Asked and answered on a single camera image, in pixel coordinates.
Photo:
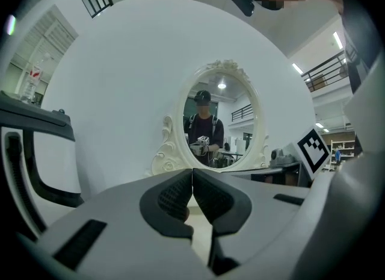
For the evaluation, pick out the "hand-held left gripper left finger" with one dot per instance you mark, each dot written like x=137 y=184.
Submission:
x=114 y=212

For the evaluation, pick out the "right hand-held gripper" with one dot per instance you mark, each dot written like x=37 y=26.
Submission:
x=346 y=206

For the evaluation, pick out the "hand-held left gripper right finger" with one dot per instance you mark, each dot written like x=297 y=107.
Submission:
x=264 y=221

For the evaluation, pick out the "white ornate vanity mirror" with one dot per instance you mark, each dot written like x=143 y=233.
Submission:
x=174 y=152

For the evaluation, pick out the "dark desk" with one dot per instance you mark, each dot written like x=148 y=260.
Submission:
x=270 y=175

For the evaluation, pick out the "white storage shelf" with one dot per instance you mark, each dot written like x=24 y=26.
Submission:
x=341 y=153

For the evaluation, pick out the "grey metal device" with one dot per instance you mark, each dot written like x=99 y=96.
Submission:
x=280 y=156

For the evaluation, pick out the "black and white chair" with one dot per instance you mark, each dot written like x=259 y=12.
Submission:
x=45 y=122

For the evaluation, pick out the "black balcony railing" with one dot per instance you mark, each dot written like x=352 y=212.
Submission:
x=326 y=72

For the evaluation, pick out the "white rounded backboard panel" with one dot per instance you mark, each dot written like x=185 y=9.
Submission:
x=126 y=71

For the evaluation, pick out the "long ceiling light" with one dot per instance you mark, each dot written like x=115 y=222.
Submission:
x=297 y=68
x=337 y=39

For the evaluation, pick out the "clear plastic water bottle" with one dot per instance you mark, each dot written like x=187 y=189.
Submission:
x=30 y=84

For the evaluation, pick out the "black head-worn camera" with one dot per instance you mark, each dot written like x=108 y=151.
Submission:
x=243 y=1

